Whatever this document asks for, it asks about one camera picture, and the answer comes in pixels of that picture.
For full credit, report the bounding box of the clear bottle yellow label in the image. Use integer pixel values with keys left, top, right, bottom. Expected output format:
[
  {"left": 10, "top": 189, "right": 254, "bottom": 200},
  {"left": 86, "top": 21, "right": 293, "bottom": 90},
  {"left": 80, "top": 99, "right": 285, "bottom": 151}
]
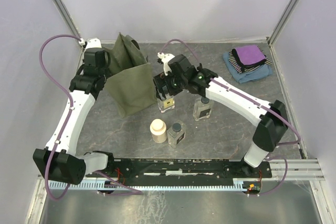
[{"left": 157, "top": 95, "right": 175, "bottom": 113}]

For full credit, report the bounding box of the olive green canvas bag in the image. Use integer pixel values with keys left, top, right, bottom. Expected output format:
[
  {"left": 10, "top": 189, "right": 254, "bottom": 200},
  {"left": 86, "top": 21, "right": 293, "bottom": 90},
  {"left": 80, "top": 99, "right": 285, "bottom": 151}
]
[{"left": 103, "top": 34, "right": 157, "bottom": 118}]

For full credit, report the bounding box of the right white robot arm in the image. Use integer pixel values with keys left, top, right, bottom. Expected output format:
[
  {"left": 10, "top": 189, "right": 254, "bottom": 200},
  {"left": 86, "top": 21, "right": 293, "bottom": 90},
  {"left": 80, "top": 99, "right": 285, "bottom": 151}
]
[{"left": 153, "top": 53, "right": 288, "bottom": 177}]

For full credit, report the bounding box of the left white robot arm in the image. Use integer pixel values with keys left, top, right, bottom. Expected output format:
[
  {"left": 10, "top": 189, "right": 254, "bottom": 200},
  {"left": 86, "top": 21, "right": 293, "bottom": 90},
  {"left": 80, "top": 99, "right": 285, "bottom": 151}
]
[{"left": 33, "top": 48, "right": 116, "bottom": 185}]

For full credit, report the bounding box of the cream round jar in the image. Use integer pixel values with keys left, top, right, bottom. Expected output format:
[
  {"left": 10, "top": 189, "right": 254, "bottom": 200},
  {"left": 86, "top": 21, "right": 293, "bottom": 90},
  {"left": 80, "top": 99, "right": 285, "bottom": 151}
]
[{"left": 150, "top": 119, "right": 167, "bottom": 144}]

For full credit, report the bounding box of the clear bottle dark label right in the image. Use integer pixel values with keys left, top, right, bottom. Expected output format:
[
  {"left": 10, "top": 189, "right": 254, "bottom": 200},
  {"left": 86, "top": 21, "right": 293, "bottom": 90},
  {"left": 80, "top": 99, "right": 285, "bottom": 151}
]
[{"left": 193, "top": 97, "right": 214, "bottom": 121}]

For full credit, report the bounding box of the clear bottle dark label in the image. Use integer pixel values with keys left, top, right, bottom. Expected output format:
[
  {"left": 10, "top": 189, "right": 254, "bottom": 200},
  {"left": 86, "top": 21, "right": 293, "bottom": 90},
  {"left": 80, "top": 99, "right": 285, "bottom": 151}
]
[
  {"left": 193, "top": 97, "right": 214, "bottom": 121},
  {"left": 167, "top": 122, "right": 186, "bottom": 148}
]

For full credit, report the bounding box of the clear bottle dark label front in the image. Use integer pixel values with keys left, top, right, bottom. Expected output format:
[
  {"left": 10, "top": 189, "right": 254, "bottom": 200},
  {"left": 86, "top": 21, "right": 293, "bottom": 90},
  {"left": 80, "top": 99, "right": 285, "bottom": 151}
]
[{"left": 167, "top": 122, "right": 186, "bottom": 148}]

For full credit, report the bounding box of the striped folded cloth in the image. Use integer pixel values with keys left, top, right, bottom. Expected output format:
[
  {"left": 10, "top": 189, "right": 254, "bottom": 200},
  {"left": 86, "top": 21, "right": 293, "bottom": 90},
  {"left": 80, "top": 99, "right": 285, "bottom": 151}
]
[{"left": 229, "top": 46, "right": 271, "bottom": 73}]

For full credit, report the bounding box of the purple folded cloth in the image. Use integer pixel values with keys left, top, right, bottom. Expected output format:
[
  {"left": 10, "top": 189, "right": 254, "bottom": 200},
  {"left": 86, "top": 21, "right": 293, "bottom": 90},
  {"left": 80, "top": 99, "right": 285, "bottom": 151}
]
[{"left": 232, "top": 45, "right": 266, "bottom": 66}]

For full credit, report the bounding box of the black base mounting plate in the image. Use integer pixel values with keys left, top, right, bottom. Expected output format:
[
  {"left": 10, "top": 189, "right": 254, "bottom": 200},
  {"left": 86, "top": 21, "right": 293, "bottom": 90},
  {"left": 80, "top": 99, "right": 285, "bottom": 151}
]
[{"left": 102, "top": 158, "right": 272, "bottom": 187}]

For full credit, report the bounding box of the blue folded cloth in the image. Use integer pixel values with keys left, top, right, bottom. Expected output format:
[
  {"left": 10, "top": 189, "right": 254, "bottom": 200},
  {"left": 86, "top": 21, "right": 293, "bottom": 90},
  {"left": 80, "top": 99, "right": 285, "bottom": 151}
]
[{"left": 223, "top": 52, "right": 273, "bottom": 84}]

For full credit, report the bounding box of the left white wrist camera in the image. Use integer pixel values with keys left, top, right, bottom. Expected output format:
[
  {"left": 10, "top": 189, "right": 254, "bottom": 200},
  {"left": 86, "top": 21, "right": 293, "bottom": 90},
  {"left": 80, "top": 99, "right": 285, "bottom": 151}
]
[{"left": 78, "top": 37, "right": 102, "bottom": 50}]

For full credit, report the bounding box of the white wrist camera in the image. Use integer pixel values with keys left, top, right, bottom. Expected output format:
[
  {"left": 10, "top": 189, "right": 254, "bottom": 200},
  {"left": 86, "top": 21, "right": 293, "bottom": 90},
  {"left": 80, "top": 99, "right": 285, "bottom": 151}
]
[
  {"left": 157, "top": 52, "right": 175, "bottom": 76},
  {"left": 78, "top": 37, "right": 102, "bottom": 50}
]

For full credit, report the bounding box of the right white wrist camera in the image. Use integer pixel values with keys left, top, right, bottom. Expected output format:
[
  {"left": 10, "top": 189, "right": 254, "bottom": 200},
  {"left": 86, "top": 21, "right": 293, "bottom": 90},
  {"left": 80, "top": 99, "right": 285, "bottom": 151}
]
[{"left": 157, "top": 52, "right": 175, "bottom": 76}]

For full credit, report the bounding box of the light blue cable duct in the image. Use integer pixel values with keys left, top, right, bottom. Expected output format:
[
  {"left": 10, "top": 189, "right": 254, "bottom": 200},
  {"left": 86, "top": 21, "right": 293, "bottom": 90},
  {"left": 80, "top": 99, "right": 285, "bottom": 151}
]
[{"left": 49, "top": 179, "right": 253, "bottom": 190}]

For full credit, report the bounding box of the aluminium frame rail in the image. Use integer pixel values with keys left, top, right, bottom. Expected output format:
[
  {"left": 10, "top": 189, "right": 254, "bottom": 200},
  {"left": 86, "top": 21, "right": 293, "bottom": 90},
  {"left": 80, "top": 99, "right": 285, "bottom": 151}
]
[{"left": 49, "top": 156, "right": 323, "bottom": 185}]

